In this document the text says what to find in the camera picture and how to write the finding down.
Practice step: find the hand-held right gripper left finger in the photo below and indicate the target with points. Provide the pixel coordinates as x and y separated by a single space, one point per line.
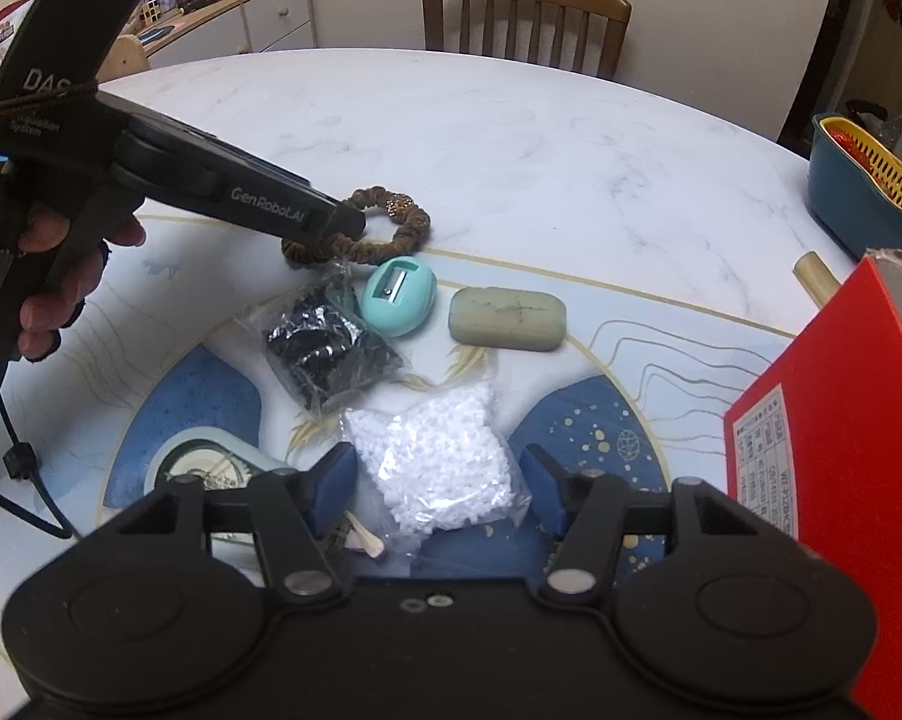
331 487

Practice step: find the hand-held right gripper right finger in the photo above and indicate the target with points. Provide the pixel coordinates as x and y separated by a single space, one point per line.
545 487

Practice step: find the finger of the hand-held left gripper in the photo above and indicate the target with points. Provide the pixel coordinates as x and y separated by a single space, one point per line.
256 195

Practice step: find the bag of white beads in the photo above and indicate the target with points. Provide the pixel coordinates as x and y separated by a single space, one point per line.
436 450

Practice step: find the brown hair scrunchie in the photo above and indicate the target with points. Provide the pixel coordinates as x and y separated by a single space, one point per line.
413 221

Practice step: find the red cardboard box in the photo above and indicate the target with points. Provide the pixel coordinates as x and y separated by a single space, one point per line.
841 465

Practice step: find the person's left hand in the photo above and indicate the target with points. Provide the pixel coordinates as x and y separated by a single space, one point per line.
42 229

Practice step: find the red snack bag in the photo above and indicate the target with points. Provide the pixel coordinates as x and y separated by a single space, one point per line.
1 34

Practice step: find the small beige clip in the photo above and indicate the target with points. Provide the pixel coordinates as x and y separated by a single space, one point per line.
365 538

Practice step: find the wooden high chair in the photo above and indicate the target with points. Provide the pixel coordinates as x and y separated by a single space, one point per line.
125 56

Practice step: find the bag of black beads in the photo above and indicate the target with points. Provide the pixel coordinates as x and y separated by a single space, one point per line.
323 345

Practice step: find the round patterned table mat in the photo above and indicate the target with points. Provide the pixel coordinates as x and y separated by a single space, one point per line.
218 390

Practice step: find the grey-green soap bar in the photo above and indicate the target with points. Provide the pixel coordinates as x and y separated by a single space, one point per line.
507 319

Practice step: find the teal pencil sharpener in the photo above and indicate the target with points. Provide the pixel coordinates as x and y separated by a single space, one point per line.
398 296

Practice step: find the white wooden sideboard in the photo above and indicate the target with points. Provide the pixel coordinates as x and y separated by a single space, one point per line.
271 15

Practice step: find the light wooden chair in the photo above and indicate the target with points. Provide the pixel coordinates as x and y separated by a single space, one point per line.
814 274

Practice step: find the blue plastic basin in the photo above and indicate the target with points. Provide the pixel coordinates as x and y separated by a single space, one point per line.
848 202

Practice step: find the pile of strawberries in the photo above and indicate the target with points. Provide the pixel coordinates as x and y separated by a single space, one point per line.
848 146

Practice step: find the yellow plastic colander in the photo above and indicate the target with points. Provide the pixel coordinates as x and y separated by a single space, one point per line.
901 180

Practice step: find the dark entrance door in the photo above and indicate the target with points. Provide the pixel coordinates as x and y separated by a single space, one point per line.
833 30

